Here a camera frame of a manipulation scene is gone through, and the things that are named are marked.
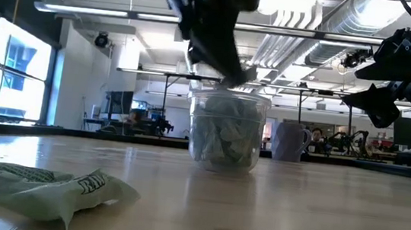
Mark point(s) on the large bright window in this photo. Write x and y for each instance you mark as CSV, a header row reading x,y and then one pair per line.
x,y
19,99

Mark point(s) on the silver ventilation duct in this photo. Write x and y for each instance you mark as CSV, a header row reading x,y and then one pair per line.
x,y
345,26

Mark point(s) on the long green white Truvia packet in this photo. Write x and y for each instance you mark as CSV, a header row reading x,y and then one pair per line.
x,y
0,178

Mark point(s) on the black ceiling camera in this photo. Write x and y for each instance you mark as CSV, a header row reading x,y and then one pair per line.
x,y
353,59
101,39

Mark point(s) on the white ribbed ceiling panels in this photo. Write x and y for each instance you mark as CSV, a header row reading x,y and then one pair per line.
x,y
273,49

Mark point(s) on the grey faceted mug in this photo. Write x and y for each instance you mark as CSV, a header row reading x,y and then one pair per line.
x,y
290,143

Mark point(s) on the red desk object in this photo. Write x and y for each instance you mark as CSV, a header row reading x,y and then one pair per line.
x,y
382,143

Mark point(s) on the black background robot arm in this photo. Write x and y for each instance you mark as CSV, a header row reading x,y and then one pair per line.
x,y
364,137
162,125

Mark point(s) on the long ceiling light rail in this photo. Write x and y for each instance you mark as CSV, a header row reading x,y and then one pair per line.
x,y
86,10

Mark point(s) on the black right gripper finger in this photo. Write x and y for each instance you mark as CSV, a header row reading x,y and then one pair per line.
x,y
399,59
378,106

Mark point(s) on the person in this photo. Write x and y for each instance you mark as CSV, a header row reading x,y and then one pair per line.
x,y
317,133

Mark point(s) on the black table edge rail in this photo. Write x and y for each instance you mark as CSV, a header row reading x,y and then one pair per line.
x,y
54,130

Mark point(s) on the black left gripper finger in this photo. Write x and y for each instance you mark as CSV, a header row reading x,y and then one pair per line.
x,y
216,51

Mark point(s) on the clear plastic cup bin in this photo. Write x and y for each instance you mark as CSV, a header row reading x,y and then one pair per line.
x,y
223,163

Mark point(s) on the black metal frame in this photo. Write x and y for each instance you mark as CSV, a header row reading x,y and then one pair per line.
x,y
156,73

